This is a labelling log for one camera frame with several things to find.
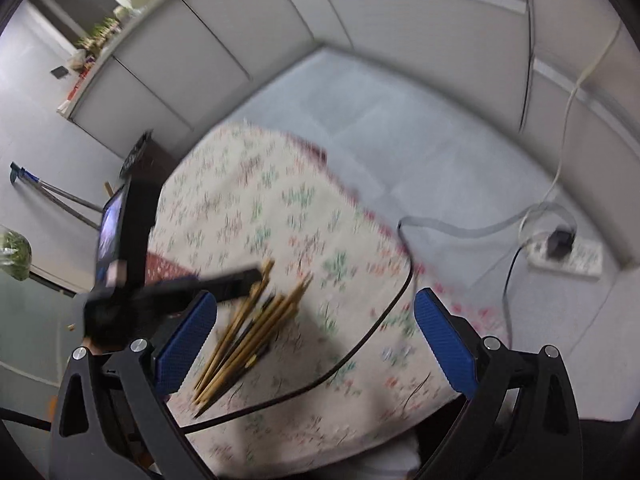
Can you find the plastic bag with greens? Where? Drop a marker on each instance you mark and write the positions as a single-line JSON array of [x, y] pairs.
[[15, 254]]

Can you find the black chopstick gold band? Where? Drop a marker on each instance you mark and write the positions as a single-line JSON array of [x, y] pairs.
[[233, 362]]

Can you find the black power adapter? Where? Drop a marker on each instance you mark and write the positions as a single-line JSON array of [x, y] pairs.
[[560, 244]]

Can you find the potted green plants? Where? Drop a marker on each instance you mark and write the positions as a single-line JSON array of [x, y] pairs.
[[99, 36]]

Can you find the floral tablecloth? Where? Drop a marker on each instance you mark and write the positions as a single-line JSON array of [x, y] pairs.
[[352, 369]]

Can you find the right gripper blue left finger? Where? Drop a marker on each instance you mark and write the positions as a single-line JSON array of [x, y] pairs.
[[180, 340]]

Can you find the pink perforated utensil holder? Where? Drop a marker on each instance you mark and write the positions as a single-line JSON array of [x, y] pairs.
[[159, 269]]

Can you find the white kitchen cabinets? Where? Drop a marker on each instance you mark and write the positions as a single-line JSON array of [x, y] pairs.
[[560, 77]]

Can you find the white power strip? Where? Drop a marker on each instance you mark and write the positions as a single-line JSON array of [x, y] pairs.
[[585, 260]]

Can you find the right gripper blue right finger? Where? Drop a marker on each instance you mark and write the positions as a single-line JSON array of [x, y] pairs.
[[451, 339]]

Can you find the black trash bin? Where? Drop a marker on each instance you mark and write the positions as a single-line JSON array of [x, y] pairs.
[[148, 161]]

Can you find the mop with blue head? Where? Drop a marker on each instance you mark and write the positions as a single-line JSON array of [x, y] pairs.
[[55, 195]]

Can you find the camera screen on left gripper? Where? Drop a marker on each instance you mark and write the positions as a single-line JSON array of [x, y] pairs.
[[109, 233]]

